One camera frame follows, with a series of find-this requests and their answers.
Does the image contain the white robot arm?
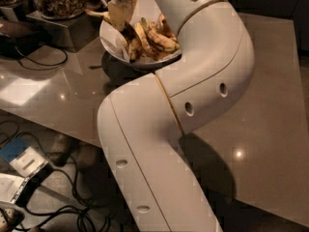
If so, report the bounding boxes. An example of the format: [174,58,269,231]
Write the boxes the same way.
[98,0,254,232]

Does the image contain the black floor cables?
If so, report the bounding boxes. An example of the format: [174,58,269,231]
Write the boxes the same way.
[0,119,110,232]

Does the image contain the blue white floor box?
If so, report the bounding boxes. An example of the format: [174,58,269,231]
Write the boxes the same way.
[0,138,48,177]

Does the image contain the black appliance cable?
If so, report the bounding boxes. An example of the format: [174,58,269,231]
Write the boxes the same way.
[13,43,69,69]

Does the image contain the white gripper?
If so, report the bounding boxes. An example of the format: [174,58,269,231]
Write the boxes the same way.
[108,0,137,32]

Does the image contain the steel display stand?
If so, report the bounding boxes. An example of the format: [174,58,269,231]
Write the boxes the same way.
[0,0,34,21]
[26,11,101,52]

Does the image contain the white power strip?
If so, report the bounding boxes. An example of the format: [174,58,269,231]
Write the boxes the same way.
[0,208,24,232]

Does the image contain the small upright yellow banana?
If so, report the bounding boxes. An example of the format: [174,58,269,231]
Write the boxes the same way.
[157,14,175,39]

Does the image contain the white ceramic bowl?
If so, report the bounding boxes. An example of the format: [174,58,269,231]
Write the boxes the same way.
[98,0,183,72]

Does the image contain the dark round appliance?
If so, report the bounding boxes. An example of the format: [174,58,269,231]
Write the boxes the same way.
[0,17,42,59]

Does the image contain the spotted banana bunch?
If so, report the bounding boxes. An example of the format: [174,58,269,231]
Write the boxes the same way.
[133,17,181,61]

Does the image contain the long spotted banana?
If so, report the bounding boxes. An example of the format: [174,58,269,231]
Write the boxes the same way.
[85,9,142,63]

